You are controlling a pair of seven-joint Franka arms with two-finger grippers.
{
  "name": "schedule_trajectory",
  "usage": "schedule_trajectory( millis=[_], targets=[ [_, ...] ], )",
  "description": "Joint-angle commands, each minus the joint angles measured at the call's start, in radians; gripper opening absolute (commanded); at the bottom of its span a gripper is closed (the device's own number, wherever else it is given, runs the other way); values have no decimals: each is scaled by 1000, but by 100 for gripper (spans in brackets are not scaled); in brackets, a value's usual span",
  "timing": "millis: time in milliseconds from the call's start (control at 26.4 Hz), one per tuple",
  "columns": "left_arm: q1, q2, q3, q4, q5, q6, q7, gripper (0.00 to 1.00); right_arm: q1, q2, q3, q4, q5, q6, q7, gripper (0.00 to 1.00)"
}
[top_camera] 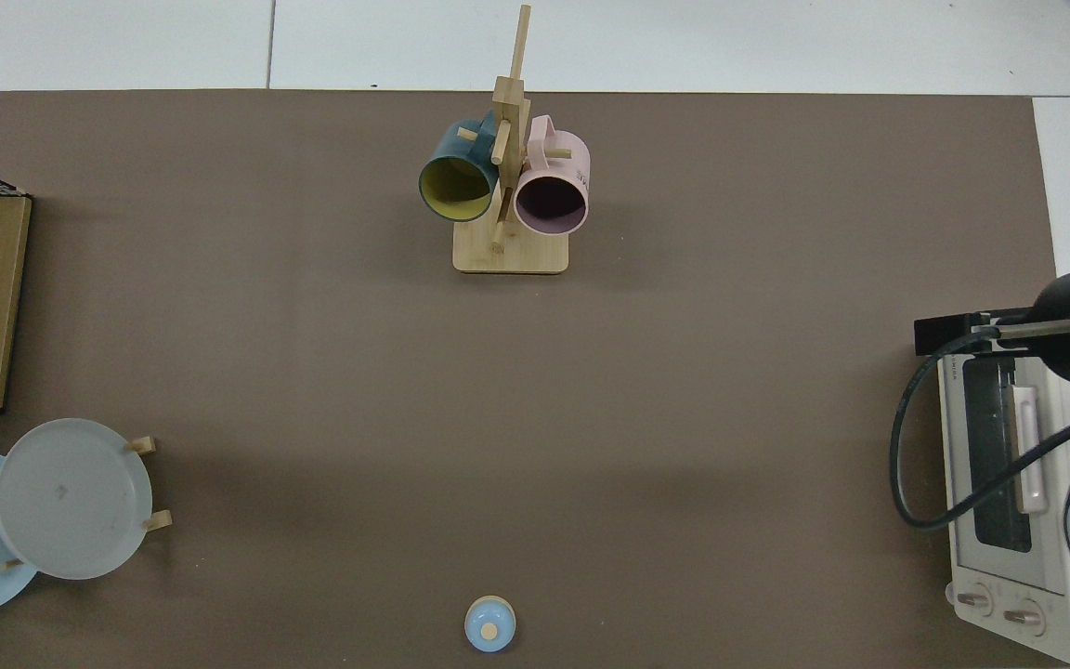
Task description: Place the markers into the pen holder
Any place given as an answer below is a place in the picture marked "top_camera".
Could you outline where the wooden plate rack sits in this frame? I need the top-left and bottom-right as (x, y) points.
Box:
(0, 435), (174, 571)

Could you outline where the pink cup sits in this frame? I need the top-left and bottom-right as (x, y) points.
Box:
(513, 114), (592, 237)

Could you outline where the brown table cloth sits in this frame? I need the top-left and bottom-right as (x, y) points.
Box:
(0, 89), (1062, 669)

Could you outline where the pale toaster oven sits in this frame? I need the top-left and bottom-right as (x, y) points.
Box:
(936, 346), (1070, 666)

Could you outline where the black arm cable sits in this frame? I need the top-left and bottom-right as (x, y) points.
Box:
(889, 321), (1070, 532)

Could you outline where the wooden cup stand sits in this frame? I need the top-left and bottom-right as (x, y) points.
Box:
(452, 5), (570, 275)

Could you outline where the teal cup yellow inside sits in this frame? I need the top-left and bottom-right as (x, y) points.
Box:
(418, 110), (504, 224)

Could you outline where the grey plate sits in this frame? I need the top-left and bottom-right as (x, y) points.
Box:
(0, 418), (154, 582)

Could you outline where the small blue round knob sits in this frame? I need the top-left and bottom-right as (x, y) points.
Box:
(464, 596), (517, 653)

